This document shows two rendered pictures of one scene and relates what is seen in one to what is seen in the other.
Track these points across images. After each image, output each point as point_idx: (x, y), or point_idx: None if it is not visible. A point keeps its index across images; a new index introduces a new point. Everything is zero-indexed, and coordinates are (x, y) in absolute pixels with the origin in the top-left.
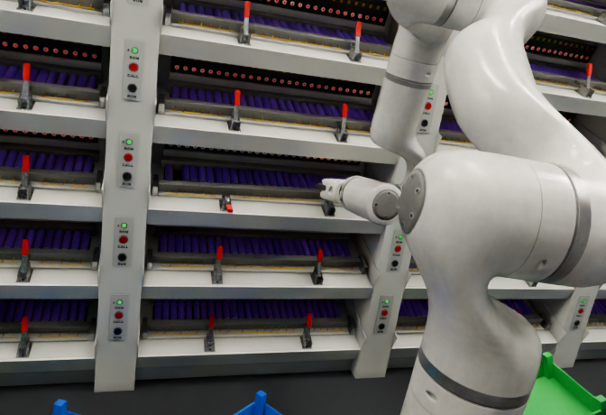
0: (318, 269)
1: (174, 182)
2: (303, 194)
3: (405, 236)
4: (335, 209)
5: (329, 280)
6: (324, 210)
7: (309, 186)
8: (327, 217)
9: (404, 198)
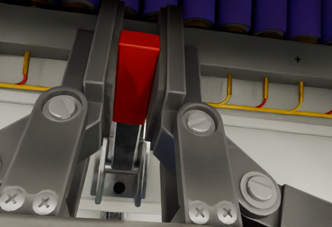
0: (112, 213)
1: None
2: (3, 46)
3: None
4: (135, 205)
5: (147, 214)
6: (100, 155)
7: None
8: (103, 206)
9: None
